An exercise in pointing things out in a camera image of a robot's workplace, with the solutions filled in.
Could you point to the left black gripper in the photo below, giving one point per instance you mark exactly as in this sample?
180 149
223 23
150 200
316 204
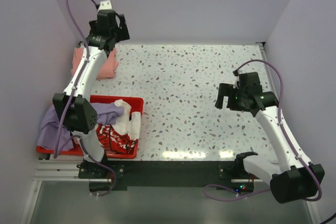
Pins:
122 33

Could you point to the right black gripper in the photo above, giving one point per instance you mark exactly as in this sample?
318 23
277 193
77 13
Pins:
227 90

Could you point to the pink t shirt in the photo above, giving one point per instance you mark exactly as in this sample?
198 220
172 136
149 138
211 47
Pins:
108 69

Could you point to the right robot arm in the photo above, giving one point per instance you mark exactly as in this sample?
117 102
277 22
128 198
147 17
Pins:
295 177

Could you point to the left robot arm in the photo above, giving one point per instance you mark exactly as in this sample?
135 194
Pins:
72 106

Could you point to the white red printed t shirt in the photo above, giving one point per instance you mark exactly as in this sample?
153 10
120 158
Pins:
122 135

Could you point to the lavender t shirt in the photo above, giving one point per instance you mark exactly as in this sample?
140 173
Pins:
107 114

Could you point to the red plastic bin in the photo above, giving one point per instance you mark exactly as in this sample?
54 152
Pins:
136 106

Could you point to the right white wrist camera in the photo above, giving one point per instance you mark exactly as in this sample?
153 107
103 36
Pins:
236 73

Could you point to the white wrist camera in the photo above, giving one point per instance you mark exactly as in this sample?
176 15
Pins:
104 5
236 73

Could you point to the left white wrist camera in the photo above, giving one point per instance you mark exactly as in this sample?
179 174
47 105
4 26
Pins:
104 5

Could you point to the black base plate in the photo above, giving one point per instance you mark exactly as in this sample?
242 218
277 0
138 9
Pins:
120 175

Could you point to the aluminium frame rail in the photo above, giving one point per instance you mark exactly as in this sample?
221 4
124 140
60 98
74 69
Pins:
156 192

